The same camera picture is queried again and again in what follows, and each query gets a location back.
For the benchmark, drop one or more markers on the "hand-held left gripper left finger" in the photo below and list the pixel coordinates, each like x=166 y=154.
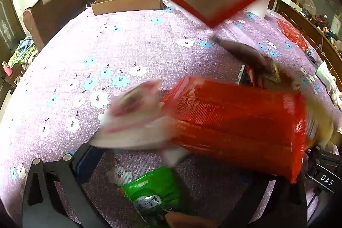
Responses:
x=85 y=162

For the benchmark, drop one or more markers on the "white cloth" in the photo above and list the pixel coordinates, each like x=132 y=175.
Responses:
x=326 y=78

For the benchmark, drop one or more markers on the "white plastic jar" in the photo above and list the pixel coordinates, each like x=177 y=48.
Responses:
x=260 y=7

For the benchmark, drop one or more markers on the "brown armchair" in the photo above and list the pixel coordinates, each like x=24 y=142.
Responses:
x=53 y=11

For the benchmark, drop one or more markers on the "wooden sideboard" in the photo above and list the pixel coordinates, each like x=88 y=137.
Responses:
x=307 y=22

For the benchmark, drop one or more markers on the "dark brown snack packet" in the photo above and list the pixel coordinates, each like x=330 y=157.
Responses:
x=245 y=54

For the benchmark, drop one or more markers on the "clear plastic bag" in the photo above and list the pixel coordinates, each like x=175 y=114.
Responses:
x=166 y=3

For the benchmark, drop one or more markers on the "green snack packet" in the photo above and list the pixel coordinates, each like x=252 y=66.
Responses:
x=152 y=190

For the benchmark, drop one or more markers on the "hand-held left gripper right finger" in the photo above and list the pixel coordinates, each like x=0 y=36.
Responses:
x=294 y=204

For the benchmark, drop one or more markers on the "tan snack packet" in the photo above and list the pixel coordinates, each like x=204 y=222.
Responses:
x=318 y=118

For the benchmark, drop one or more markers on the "pile of colourful cloths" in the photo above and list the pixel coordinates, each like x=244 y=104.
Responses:
x=22 y=53

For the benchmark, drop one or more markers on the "purple floral tablecloth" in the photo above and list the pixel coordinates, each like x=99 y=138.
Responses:
x=133 y=43

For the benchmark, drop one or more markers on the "small wooden side table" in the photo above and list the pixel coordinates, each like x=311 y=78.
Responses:
x=10 y=81

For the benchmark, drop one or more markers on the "gold brown snack packet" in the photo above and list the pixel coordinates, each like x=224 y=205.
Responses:
x=279 y=74

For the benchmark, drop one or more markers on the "large red snack packet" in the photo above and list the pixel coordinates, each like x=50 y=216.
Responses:
x=227 y=123

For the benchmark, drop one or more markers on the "white pink snack packet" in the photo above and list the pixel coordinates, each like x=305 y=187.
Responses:
x=128 y=107

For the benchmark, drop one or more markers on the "flat red patterned packet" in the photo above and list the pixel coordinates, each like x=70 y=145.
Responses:
x=291 y=33

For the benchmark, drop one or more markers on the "wooden wardrobe with glass doors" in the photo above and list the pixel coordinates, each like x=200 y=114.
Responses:
x=9 y=17

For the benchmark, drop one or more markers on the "pink bottle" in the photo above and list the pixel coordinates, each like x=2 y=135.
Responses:
x=7 y=70

